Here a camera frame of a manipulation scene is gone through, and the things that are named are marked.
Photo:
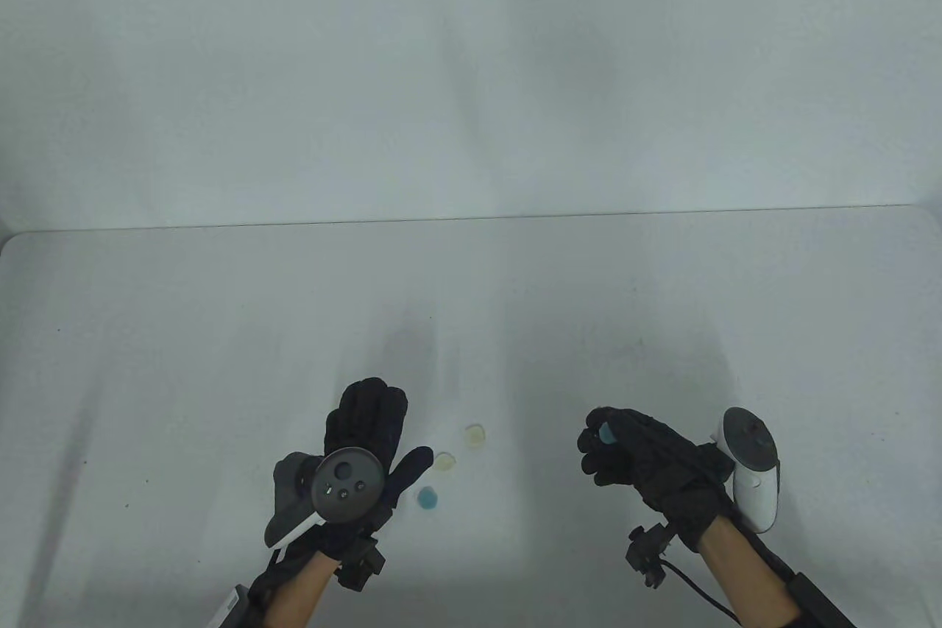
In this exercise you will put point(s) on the person's right forearm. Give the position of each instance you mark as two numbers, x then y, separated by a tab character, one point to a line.
745	580

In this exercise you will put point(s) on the black glove sensor module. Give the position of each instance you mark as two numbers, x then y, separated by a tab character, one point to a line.
360	565
647	554

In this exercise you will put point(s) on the person's left hand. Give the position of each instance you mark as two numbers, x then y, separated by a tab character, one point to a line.
368	422

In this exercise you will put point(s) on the white and grey controller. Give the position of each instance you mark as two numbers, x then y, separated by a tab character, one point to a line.
754	484
346	484

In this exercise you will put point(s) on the person's left forearm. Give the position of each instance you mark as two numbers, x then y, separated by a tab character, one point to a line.
300	595

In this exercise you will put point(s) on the white and grey right controller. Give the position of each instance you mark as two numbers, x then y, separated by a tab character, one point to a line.
754	484

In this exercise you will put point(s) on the blue plasticine ball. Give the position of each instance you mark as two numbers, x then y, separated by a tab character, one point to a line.
427	498
606	433

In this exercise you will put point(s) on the white and grey left controller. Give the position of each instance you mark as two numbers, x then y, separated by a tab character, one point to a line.
346	484

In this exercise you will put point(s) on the cream plasticine ball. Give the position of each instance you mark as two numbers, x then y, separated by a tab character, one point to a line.
475	436
445	462

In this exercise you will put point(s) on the person's right hand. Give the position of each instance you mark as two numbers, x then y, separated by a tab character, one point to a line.
655	470

